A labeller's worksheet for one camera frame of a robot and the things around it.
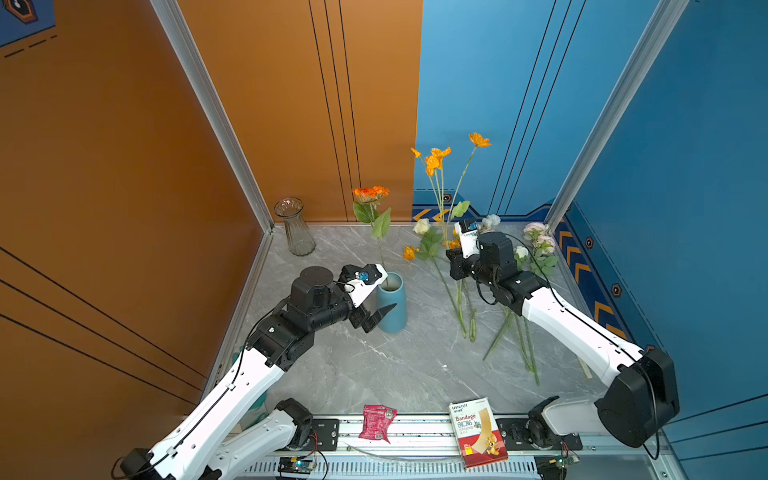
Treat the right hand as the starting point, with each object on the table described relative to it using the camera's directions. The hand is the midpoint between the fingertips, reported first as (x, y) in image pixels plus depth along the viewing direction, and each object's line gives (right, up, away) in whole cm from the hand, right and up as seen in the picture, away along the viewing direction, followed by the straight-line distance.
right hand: (446, 251), depth 81 cm
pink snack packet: (-19, -43, -7) cm, 47 cm away
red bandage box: (+6, -43, -10) cm, 45 cm away
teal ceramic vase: (-15, -10, -4) cm, 18 cm away
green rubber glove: (-50, -42, -4) cm, 66 cm away
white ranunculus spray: (+21, +11, +33) cm, 41 cm away
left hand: (-17, -7, -14) cm, 23 cm away
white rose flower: (-1, +1, +28) cm, 28 cm away
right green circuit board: (+26, -49, -11) cm, 57 cm away
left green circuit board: (-38, -51, -10) cm, 64 cm away
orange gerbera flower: (-22, +11, -4) cm, 25 cm away
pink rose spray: (+38, -2, +25) cm, 45 cm away
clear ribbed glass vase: (-48, +4, +27) cm, 56 cm away
